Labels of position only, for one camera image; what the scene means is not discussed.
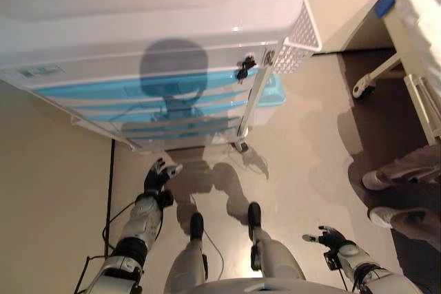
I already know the bed caster wheel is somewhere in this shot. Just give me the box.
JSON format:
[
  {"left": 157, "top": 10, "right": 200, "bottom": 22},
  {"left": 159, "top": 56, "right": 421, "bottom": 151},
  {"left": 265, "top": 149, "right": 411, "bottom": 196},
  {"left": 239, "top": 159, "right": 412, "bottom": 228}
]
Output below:
[{"left": 351, "top": 74, "right": 377, "bottom": 99}]

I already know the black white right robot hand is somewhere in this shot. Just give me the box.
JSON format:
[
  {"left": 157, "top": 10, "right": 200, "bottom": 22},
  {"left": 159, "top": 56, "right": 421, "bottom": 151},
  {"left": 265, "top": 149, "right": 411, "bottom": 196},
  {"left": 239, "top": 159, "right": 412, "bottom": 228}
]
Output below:
[{"left": 302, "top": 225, "right": 347, "bottom": 251}]

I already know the thin white floor cable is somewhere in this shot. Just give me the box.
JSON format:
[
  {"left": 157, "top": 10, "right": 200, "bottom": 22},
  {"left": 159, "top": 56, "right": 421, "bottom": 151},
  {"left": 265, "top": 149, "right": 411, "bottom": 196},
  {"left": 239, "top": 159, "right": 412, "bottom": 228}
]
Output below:
[{"left": 190, "top": 193, "right": 225, "bottom": 283}]

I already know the black robot foot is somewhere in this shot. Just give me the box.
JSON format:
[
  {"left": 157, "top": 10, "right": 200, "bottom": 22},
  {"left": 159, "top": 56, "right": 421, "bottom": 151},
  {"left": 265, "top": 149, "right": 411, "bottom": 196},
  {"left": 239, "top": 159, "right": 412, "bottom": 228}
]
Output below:
[
  {"left": 189, "top": 211, "right": 205, "bottom": 241},
  {"left": 247, "top": 201, "right": 263, "bottom": 231}
]

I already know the large blue cart drawer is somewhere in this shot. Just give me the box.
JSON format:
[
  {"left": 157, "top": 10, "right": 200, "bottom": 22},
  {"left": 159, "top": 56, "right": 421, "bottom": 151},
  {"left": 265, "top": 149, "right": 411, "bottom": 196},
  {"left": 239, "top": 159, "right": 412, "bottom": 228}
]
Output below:
[{"left": 34, "top": 67, "right": 260, "bottom": 103}]

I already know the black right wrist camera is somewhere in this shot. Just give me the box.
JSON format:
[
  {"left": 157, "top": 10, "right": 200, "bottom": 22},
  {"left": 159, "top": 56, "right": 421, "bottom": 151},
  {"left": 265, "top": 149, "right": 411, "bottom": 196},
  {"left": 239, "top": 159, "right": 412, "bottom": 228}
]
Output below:
[{"left": 323, "top": 251, "right": 342, "bottom": 271}]

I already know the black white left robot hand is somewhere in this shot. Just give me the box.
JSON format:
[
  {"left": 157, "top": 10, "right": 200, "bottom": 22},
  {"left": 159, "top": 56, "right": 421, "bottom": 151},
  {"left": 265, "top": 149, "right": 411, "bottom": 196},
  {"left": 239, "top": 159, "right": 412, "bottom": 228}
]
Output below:
[{"left": 143, "top": 158, "right": 184, "bottom": 198}]

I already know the white sneaker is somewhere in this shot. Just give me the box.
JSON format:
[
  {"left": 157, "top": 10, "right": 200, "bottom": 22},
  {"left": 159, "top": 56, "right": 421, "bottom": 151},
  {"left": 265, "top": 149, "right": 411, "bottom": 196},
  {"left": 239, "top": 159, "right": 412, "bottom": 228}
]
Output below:
[
  {"left": 362, "top": 169, "right": 389, "bottom": 191},
  {"left": 369, "top": 207, "right": 398, "bottom": 229}
]

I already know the white bed sheet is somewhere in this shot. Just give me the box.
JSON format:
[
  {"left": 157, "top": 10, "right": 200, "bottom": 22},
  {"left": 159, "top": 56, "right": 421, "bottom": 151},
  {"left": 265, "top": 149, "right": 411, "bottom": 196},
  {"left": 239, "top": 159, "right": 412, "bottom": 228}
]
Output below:
[{"left": 402, "top": 0, "right": 441, "bottom": 80}]

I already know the black left robot foot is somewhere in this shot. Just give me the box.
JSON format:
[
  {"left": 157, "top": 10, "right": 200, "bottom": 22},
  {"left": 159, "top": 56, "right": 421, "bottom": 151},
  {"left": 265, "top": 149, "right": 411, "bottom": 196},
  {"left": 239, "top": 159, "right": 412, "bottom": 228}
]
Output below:
[{"left": 189, "top": 211, "right": 205, "bottom": 241}]

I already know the white bed frame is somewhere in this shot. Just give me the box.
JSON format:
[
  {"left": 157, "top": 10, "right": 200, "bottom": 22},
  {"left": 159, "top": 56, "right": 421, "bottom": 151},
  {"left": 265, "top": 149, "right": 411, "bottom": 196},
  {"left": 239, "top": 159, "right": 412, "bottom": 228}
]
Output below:
[{"left": 351, "top": 0, "right": 441, "bottom": 147}]

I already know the black right robot foot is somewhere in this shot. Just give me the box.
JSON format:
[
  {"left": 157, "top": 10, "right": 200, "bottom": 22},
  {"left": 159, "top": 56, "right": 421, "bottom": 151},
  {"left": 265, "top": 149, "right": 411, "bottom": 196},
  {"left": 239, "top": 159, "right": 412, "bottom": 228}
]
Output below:
[{"left": 247, "top": 201, "right": 263, "bottom": 231}]

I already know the white medical cart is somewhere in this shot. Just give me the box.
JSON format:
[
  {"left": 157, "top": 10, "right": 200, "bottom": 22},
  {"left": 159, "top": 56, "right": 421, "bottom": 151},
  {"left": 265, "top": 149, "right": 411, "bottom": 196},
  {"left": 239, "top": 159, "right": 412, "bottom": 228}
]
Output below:
[{"left": 0, "top": 0, "right": 323, "bottom": 154}]

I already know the white perforated side basket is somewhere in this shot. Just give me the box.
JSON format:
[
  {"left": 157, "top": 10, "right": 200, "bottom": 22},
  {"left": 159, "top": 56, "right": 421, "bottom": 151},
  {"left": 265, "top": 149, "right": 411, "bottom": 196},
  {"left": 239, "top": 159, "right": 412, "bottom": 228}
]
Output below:
[{"left": 271, "top": 0, "right": 323, "bottom": 75}]

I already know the white left robot leg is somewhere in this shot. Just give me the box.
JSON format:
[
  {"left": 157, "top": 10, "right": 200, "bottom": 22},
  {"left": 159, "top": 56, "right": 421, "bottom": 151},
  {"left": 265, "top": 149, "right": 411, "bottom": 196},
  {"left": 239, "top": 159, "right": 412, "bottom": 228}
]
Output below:
[{"left": 164, "top": 237, "right": 209, "bottom": 294}]

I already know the light blue side bin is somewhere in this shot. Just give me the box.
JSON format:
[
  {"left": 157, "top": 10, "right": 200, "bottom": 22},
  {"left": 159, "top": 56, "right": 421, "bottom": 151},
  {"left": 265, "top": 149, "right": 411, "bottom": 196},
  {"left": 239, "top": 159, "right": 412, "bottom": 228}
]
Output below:
[{"left": 253, "top": 72, "right": 287, "bottom": 127}]

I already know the cart caster wheel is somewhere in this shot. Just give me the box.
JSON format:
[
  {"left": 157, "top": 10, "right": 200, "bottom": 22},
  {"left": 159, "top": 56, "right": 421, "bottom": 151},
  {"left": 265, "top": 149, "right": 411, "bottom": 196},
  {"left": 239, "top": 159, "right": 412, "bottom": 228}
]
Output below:
[{"left": 230, "top": 140, "right": 251, "bottom": 154}]

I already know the black floor cable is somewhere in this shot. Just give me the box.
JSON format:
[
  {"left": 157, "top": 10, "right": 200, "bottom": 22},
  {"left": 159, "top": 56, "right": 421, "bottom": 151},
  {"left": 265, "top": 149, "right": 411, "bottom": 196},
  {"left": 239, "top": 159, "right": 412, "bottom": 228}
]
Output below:
[{"left": 73, "top": 138, "right": 139, "bottom": 294}]

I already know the blue tape strip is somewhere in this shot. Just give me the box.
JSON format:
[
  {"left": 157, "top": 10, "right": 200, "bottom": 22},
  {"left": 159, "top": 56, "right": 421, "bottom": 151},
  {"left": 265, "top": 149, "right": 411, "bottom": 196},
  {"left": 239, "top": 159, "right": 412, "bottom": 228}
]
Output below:
[{"left": 373, "top": 0, "right": 396, "bottom": 19}]

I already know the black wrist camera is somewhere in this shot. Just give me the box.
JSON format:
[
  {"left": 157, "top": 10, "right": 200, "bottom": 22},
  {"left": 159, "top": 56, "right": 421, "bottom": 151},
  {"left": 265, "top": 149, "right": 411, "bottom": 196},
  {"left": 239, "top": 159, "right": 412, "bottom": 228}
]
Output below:
[
  {"left": 323, "top": 251, "right": 342, "bottom": 271},
  {"left": 156, "top": 189, "right": 174, "bottom": 210}
]

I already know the black key bunch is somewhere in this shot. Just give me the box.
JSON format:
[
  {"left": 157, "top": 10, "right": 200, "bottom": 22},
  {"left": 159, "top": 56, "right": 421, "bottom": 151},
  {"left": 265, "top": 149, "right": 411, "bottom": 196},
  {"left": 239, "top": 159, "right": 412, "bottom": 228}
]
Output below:
[{"left": 235, "top": 53, "right": 258, "bottom": 83}]

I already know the white right robot leg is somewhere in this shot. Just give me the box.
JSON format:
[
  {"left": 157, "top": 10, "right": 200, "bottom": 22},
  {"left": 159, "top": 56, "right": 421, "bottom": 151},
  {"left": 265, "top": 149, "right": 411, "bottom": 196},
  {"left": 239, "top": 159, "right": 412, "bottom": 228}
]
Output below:
[{"left": 248, "top": 227, "right": 306, "bottom": 282}]

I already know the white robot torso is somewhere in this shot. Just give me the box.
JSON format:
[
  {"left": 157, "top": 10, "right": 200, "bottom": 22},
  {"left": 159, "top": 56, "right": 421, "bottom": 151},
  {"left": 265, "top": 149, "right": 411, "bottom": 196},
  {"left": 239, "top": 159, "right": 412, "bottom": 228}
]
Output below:
[{"left": 187, "top": 275, "right": 349, "bottom": 294}]

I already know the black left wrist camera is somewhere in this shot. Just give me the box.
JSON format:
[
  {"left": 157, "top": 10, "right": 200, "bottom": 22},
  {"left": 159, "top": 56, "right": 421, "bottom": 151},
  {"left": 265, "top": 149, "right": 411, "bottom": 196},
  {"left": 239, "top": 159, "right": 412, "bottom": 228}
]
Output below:
[{"left": 156, "top": 189, "right": 174, "bottom": 210}]

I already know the white robot leg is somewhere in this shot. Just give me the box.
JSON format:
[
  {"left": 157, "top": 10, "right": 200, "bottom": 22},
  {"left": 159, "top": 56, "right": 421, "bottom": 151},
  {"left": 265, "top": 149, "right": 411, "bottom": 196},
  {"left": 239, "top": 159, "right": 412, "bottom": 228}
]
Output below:
[
  {"left": 248, "top": 227, "right": 306, "bottom": 282},
  {"left": 164, "top": 237, "right": 209, "bottom": 294}
]

